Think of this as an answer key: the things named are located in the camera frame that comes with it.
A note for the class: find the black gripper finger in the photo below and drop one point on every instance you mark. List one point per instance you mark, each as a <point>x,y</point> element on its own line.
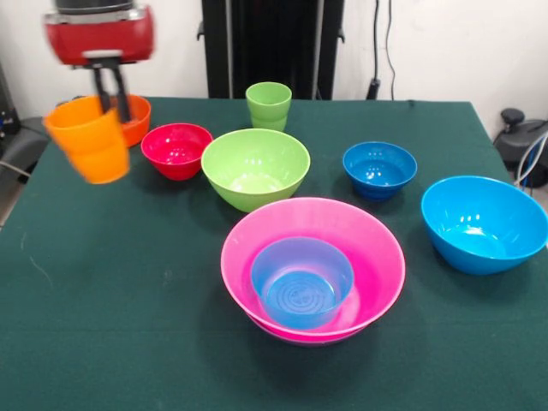
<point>103,90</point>
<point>122,94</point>

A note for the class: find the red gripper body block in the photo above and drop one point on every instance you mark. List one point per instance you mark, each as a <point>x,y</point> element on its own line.
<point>103,38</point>

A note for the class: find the orange cup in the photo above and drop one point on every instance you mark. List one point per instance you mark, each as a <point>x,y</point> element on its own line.
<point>94,150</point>

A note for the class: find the small light blue bowl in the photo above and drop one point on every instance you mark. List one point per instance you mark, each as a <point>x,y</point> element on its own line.
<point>299,295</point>

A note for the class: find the large pink bowl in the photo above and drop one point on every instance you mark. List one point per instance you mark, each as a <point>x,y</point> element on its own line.
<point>372,257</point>

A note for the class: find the orange bowl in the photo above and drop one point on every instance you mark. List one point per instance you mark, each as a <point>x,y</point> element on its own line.
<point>139,124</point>

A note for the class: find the small pink bowl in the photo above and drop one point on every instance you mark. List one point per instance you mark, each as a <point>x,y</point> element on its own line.
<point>175,150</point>

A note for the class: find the green cup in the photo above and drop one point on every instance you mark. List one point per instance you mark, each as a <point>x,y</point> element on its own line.
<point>267,107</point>

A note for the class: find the lime green bowl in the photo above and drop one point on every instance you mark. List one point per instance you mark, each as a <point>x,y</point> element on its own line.
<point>252,171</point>

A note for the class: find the dark green tablecloth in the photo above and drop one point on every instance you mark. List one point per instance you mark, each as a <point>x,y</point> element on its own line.
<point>128,342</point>

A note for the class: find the dark blue bowl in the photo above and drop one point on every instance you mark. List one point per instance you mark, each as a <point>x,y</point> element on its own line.
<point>379,167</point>

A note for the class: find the purple bowl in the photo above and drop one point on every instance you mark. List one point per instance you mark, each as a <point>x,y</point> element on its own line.
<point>312,342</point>

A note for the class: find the large light blue bowl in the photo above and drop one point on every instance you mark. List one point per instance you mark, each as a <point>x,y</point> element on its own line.
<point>484,205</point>

